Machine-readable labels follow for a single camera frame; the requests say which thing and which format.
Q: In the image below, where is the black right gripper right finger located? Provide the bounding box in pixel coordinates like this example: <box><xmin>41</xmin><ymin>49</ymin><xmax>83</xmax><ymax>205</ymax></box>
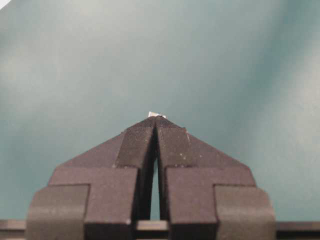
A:
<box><xmin>155</xmin><ymin>116</ymin><xmax>276</xmax><ymax>240</ymax></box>

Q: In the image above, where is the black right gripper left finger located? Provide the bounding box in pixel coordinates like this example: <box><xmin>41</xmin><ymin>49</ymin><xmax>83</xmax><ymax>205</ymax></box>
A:
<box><xmin>25</xmin><ymin>117</ymin><xmax>156</xmax><ymax>240</ymax></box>

